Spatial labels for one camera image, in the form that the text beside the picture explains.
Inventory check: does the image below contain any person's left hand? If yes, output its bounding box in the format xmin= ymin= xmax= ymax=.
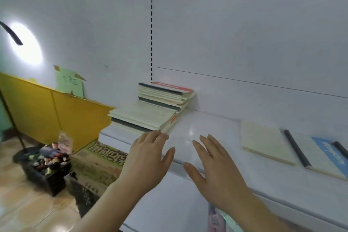
xmin=117 ymin=130 xmax=176 ymax=196

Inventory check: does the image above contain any person's right forearm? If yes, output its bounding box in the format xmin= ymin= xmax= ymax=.
xmin=217 ymin=194 xmax=295 ymax=232

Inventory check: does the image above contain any green paper sign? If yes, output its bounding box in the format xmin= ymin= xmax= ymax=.
xmin=54 ymin=65 xmax=86 ymax=99

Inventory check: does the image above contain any green door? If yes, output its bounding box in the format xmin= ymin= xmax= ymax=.
xmin=0 ymin=101 xmax=13 ymax=142

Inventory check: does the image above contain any plain cream notebook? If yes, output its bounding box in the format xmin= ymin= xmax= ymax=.
xmin=240 ymin=120 xmax=297 ymax=166

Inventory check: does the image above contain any green printed cardboard box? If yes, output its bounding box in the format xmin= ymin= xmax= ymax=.
xmin=69 ymin=141 xmax=128 ymax=194

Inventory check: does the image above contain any white slotted shelf upright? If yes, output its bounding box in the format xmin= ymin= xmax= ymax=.
xmin=149 ymin=0 xmax=155 ymax=83

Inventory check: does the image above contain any blue-striped white notebook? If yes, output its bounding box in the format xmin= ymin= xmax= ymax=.
xmin=284 ymin=129 xmax=348 ymax=181

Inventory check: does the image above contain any stack of notebooks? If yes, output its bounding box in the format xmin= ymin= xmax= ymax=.
xmin=108 ymin=82 xmax=196 ymax=135

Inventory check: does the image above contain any black floor lamp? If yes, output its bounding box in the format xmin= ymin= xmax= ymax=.
xmin=0 ymin=21 xmax=41 ymax=164

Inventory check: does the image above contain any person's right hand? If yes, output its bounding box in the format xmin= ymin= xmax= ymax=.
xmin=182 ymin=134 xmax=255 ymax=212

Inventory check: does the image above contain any heap of small packets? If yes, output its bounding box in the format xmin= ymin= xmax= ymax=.
xmin=208 ymin=203 xmax=245 ymax=232

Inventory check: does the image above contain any white shelf back panel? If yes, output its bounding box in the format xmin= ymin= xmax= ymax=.
xmin=151 ymin=0 xmax=348 ymax=148

